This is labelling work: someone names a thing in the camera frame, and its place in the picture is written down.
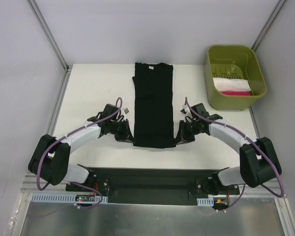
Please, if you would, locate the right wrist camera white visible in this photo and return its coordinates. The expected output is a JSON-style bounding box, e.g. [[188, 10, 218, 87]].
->
[[180, 104, 188, 116]]

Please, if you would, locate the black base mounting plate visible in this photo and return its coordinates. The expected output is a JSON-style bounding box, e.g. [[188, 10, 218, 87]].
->
[[65, 167, 241, 205]]

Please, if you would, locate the right white cable duct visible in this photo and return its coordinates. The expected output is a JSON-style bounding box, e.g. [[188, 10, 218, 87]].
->
[[197, 197, 214, 207]]

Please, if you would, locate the right vertical aluminium post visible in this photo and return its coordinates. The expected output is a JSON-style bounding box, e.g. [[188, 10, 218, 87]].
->
[[251, 0, 288, 52]]

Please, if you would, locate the white slotted cable duct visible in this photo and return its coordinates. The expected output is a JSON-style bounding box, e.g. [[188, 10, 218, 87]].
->
[[31, 193, 108, 204]]

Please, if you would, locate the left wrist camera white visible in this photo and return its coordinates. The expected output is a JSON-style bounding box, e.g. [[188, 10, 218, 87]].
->
[[121, 108, 129, 116]]

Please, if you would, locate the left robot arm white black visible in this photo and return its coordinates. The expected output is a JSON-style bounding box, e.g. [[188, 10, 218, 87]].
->
[[28, 104, 135, 191]]

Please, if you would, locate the left vertical aluminium post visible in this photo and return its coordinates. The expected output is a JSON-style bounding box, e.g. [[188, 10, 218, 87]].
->
[[27, 0, 70, 72]]

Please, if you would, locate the pink rolled t shirt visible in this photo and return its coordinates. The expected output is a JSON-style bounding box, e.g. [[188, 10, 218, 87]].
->
[[221, 91, 251, 96]]

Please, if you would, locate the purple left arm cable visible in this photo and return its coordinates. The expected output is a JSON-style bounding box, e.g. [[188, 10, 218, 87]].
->
[[35, 97, 125, 218]]

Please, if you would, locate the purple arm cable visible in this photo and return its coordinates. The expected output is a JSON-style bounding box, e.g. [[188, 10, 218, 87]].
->
[[35, 97, 125, 218], [184, 96, 287, 215]]

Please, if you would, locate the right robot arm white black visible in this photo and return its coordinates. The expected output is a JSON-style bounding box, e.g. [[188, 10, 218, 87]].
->
[[176, 103, 284, 197]]

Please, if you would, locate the vertical aluminium post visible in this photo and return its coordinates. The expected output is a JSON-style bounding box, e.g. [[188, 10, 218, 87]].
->
[[251, 0, 288, 52], [27, 0, 70, 72]]

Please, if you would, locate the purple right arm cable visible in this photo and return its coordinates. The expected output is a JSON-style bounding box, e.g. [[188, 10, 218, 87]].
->
[[184, 96, 287, 215]]

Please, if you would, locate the black t shirt blue logo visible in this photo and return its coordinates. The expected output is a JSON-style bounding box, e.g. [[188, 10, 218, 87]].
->
[[132, 62, 176, 148]]

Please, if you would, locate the aluminium frame rail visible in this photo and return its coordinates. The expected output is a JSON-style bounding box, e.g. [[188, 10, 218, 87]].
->
[[20, 174, 280, 198]]

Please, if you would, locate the white rolled t shirt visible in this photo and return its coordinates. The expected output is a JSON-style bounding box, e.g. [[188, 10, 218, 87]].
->
[[213, 77, 251, 92]]

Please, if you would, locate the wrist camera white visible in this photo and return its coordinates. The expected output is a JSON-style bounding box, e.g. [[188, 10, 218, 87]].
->
[[180, 104, 188, 116], [121, 108, 129, 116]]

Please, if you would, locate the olive green plastic bin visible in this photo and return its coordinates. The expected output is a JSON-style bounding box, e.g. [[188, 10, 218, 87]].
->
[[204, 45, 267, 110]]

